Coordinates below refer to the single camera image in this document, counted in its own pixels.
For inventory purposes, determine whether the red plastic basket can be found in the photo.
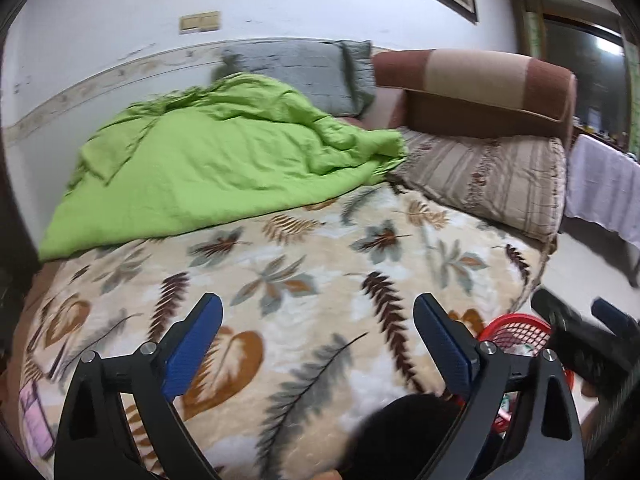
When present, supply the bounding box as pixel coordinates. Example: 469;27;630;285
472;313;576;436

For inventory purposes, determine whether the white cloth covered table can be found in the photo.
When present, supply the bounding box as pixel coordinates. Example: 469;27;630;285
565;134;640;248

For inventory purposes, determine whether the leaf pattern blanket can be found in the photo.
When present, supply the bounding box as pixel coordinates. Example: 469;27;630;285
8;185;548;479

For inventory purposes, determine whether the pink notebook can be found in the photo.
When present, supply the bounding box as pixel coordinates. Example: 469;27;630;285
20;379;54;460

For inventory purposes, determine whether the striped beige pillow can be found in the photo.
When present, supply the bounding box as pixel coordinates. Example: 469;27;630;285
392;127;566;243

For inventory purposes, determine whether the green quilt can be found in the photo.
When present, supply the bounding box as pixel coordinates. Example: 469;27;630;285
39;74;408;261

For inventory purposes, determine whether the brown beige headboard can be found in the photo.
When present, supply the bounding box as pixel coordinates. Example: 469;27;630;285
347;49;577;148

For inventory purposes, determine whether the dark window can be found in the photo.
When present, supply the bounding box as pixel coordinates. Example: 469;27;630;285
510;0;631;151

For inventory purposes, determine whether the grey quilted pillow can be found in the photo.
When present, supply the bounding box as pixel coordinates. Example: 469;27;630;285
214;39;376;117

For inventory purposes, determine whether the beige wall switch plate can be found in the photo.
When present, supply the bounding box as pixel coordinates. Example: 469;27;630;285
178;11;221;35

